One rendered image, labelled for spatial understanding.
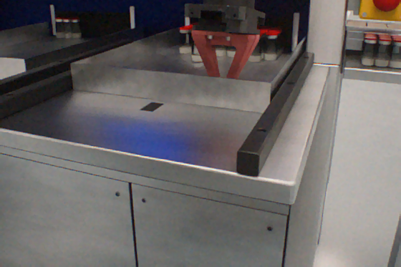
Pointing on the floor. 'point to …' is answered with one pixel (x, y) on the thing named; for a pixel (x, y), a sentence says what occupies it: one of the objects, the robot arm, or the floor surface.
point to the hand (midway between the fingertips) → (221, 89)
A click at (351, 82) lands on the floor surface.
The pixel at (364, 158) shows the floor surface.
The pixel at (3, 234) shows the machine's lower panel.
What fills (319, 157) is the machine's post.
